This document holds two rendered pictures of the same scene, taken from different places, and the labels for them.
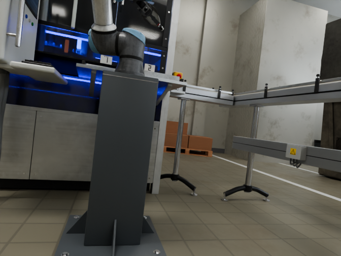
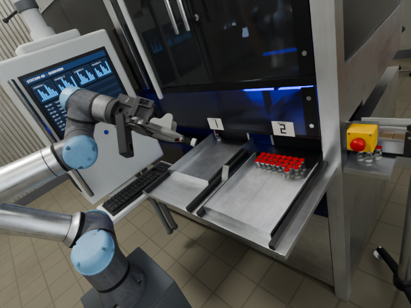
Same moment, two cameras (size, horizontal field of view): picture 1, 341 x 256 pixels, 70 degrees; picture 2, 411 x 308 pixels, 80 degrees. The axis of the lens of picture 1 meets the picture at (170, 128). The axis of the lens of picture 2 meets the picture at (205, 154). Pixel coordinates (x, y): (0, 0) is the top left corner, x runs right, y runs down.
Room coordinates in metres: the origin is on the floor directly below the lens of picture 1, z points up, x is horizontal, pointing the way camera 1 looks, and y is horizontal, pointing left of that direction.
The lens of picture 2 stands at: (1.40, -0.42, 1.47)
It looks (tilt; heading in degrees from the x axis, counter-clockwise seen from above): 29 degrees down; 70
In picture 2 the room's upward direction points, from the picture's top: 20 degrees counter-clockwise
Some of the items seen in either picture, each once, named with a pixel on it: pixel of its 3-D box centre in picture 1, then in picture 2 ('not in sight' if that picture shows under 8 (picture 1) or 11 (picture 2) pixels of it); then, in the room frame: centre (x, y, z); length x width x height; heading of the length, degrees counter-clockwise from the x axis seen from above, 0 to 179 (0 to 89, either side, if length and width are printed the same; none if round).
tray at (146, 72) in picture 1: (154, 79); (261, 187); (1.75, 0.15, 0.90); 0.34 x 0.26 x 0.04; 19
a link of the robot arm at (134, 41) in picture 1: (131, 44); (99, 256); (1.20, 0.24, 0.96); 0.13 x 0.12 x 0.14; 89
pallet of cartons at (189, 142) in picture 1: (186, 137); not in sight; (5.51, -0.39, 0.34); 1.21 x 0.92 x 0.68; 106
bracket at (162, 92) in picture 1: (162, 95); not in sight; (1.81, 0.09, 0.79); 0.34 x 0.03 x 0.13; 19
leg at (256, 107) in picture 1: (251, 149); not in sight; (2.11, -0.73, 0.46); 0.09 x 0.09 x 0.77; 19
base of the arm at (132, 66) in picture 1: (130, 68); (118, 280); (1.20, 0.23, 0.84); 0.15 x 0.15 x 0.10
